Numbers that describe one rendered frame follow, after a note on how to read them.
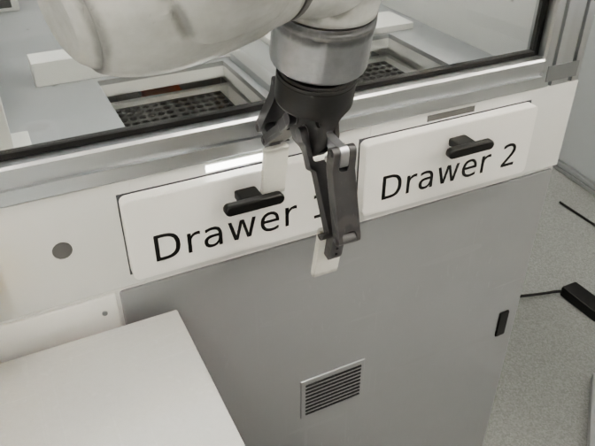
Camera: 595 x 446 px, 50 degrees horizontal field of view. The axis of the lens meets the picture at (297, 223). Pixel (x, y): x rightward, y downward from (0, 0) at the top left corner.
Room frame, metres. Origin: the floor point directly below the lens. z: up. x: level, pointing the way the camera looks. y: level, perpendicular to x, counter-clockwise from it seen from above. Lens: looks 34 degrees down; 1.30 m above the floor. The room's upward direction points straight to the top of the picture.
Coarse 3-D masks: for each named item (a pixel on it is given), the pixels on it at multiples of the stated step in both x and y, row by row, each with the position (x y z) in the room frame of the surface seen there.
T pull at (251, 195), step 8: (240, 192) 0.65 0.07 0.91; (248, 192) 0.65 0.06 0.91; (256, 192) 0.65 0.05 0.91; (272, 192) 0.65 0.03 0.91; (280, 192) 0.65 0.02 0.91; (240, 200) 0.63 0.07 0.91; (248, 200) 0.63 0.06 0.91; (256, 200) 0.63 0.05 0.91; (264, 200) 0.63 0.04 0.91; (272, 200) 0.64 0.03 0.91; (280, 200) 0.64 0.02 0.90; (224, 208) 0.62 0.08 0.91; (232, 208) 0.62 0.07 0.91; (240, 208) 0.62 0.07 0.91; (248, 208) 0.62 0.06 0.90; (256, 208) 0.63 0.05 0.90
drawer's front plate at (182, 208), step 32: (288, 160) 0.70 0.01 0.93; (160, 192) 0.62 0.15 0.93; (192, 192) 0.63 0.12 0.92; (224, 192) 0.65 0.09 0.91; (288, 192) 0.69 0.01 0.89; (128, 224) 0.60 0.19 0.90; (160, 224) 0.61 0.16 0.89; (192, 224) 0.63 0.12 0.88; (224, 224) 0.65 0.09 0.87; (256, 224) 0.67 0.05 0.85; (320, 224) 0.71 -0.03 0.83; (128, 256) 0.61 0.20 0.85; (160, 256) 0.61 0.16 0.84; (192, 256) 0.63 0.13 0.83
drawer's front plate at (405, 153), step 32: (416, 128) 0.79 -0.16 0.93; (448, 128) 0.79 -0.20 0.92; (480, 128) 0.82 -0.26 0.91; (512, 128) 0.84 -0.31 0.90; (384, 160) 0.75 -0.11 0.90; (416, 160) 0.77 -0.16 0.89; (448, 160) 0.80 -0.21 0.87; (480, 160) 0.82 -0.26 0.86; (512, 160) 0.85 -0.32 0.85; (416, 192) 0.77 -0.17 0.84; (448, 192) 0.80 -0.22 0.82
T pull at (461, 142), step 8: (456, 136) 0.80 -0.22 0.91; (464, 136) 0.80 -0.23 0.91; (456, 144) 0.78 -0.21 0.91; (464, 144) 0.77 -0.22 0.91; (472, 144) 0.77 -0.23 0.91; (480, 144) 0.77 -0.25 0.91; (488, 144) 0.78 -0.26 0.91; (448, 152) 0.76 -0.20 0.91; (456, 152) 0.75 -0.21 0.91; (464, 152) 0.76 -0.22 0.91; (472, 152) 0.77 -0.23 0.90
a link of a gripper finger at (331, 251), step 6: (348, 234) 0.50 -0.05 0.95; (354, 234) 0.50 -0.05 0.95; (330, 240) 0.52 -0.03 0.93; (348, 240) 0.50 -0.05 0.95; (354, 240) 0.50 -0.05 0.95; (330, 246) 0.52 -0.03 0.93; (336, 246) 0.52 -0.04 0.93; (342, 246) 0.52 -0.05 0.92; (324, 252) 0.53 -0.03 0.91; (330, 252) 0.52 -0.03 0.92; (336, 252) 0.52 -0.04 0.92; (330, 258) 0.52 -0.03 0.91
